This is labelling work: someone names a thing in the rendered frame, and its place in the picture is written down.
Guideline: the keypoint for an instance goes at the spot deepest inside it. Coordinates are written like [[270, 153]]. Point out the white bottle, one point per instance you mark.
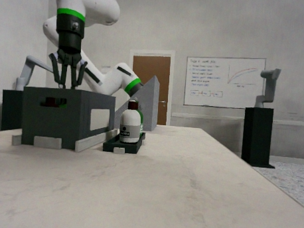
[[130, 123]]

